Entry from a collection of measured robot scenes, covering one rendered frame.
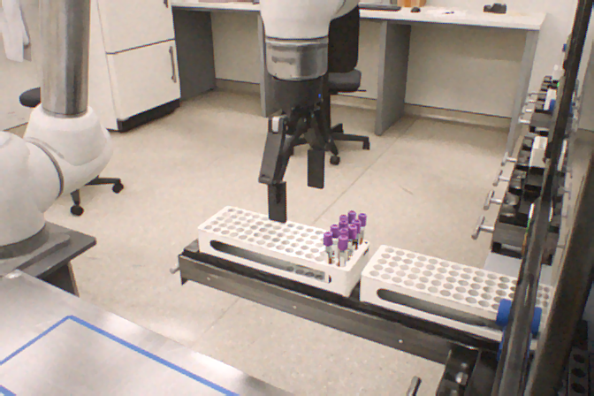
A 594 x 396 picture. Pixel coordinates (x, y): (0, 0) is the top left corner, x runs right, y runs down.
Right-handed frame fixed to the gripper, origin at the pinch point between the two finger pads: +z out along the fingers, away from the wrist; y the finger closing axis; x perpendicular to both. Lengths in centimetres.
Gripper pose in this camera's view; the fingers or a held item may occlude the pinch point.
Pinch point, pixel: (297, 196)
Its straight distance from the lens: 84.5
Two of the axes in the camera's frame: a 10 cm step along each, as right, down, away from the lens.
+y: -4.5, 4.0, -7.9
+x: 8.9, 2.1, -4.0
